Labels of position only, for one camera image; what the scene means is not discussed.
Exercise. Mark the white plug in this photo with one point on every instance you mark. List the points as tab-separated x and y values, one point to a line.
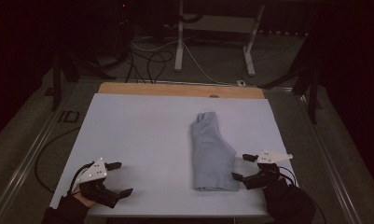
241	83

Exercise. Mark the black floor bracket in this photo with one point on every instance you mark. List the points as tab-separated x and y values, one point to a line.
69	116

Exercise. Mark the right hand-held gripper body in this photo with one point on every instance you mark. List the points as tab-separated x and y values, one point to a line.
265	175

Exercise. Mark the white metal desk frame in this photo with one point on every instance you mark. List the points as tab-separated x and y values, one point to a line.
218	23

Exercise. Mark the person's right hand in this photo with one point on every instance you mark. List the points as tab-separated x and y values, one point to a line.
282	180

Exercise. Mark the white table mat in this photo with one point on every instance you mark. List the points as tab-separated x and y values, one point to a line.
138	140

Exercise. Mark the light blue knitted vest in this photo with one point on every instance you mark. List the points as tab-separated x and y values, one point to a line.
211	155

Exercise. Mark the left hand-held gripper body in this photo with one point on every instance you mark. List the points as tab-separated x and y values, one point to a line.
97	188

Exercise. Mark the black tripod stand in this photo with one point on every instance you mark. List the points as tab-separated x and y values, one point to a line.
56	77
312	84

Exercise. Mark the person's left hand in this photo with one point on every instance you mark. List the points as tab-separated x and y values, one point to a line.
82	199

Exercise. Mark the aluminium floor rail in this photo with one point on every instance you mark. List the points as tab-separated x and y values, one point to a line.
181	82
340	161
26	161

